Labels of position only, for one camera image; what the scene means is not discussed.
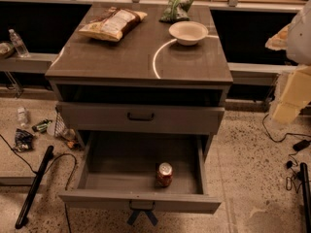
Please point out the green snack bag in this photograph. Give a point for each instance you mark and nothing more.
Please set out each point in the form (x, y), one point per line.
(176, 10)

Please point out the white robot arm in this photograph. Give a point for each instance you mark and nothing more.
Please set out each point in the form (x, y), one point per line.
(299, 40)

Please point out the black power adapter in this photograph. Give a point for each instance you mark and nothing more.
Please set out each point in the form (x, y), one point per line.
(303, 144)

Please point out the brown chip bag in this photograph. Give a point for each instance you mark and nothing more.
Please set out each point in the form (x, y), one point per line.
(113, 24)

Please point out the green can on floor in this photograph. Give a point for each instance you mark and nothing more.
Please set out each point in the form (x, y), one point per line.
(42, 126)

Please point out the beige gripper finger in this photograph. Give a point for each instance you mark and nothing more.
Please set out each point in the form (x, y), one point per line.
(292, 94)
(279, 40)

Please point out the black post right edge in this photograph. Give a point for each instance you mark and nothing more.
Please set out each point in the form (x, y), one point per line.
(306, 195)

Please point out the open grey lower drawer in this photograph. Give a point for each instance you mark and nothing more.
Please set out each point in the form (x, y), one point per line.
(119, 173)

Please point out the wire mesh basket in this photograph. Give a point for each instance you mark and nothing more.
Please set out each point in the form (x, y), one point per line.
(60, 126)

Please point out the red coke can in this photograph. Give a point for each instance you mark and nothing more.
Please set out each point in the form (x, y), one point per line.
(164, 174)

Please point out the small bottle on floor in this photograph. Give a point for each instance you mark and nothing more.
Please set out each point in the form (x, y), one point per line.
(22, 116)

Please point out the grey drawer cabinet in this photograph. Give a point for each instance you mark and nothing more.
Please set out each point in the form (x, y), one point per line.
(146, 67)

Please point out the white bowl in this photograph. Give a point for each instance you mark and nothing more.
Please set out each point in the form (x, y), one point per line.
(188, 33)

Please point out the black bar on floor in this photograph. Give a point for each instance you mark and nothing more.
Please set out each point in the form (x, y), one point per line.
(22, 217)

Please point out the closed grey upper drawer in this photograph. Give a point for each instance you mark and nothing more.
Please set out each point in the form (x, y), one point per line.
(141, 118)

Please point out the dark crumpled snack bag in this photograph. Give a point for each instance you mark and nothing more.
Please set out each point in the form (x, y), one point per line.
(23, 140)

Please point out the dish on left shelf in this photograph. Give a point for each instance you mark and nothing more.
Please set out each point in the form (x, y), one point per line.
(6, 50)

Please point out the clear plastic water bottle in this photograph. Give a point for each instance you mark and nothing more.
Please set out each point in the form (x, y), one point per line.
(19, 45)

